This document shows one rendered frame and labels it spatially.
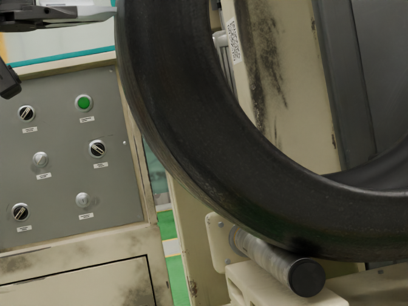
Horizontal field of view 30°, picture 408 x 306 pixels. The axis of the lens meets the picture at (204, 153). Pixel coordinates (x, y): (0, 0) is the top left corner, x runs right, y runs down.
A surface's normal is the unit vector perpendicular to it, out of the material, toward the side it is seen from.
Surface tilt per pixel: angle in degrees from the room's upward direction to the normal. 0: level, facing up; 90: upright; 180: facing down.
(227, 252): 90
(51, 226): 90
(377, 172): 80
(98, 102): 90
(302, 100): 90
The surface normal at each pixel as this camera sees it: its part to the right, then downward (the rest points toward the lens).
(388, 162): 0.05, -0.13
